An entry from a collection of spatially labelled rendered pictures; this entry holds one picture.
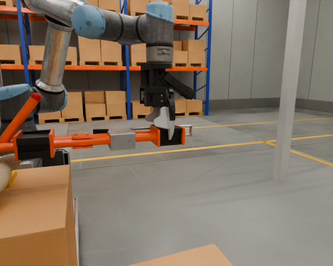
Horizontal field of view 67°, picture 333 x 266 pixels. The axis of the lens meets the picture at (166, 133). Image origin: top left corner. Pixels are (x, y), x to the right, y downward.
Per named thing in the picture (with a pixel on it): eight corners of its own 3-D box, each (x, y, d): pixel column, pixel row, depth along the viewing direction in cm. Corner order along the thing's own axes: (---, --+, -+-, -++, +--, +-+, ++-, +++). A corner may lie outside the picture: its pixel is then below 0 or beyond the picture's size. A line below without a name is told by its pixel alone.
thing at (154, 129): (157, 146, 71) (157, 129, 70) (150, 141, 77) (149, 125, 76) (185, 144, 73) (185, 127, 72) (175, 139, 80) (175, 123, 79)
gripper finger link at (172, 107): (165, 123, 72) (162, 94, 73) (171, 123, 73) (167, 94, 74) (170, 119, 68) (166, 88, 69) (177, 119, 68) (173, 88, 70)
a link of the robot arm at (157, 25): (156, 10, 73) (179, 5, 68) (156, 49, 75) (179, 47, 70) (136, 3, 67) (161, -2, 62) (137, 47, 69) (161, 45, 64)
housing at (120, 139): (110, 151, 67) (110, 135, 66) (107, 145, 73) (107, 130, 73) (136, 149, 70) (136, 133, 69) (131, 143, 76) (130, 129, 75)
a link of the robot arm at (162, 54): (167, 49, 74) (178, 46, 67) (167, 65, 75) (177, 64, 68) (142, 48, 72) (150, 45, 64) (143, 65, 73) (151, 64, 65)
